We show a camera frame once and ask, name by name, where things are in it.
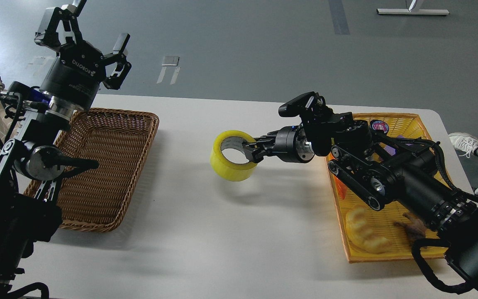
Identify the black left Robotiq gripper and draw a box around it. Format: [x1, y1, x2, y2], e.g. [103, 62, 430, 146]
[34, 0, 132, 110]

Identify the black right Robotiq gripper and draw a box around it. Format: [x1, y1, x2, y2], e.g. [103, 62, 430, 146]
[242, 126, 315, 164]

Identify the yellow tape roll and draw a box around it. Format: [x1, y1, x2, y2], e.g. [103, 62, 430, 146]
[210, 130, 257, 181]

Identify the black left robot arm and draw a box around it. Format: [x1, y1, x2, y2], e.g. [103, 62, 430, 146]
[0, 0, 131, 299]

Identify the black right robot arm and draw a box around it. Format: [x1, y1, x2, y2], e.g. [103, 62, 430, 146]
[241, 92, 478, 294]

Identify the grey floor plate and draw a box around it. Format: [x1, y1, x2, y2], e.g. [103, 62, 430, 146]
[161, 56, 180, 67]

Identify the orange toy carrot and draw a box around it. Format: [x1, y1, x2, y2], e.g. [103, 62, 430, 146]
[334, 177, 347, 200]

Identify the small dark jar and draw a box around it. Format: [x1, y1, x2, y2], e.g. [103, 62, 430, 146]
[369, 119, 390, 135]

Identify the toy bread croissant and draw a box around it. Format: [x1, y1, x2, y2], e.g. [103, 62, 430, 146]
[345, 206, 392, 254]

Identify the yellow plastic basket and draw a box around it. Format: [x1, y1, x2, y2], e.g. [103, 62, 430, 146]
[329, 113, 432, 263]

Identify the brown wicker basket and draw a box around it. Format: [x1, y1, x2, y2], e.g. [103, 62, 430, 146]
[23, 108, 159, 233]

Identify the brown toy animal figure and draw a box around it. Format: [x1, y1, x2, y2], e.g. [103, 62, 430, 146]
[393, 212, 427, 246]

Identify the white stand base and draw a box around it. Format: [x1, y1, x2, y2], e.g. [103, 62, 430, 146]
[376, 0, 450, 16]

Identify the white sneaker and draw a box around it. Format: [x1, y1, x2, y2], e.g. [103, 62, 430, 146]
[448, 132, 478, 158]

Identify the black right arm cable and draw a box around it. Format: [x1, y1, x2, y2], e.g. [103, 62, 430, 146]
[411, 239, 474, 295]

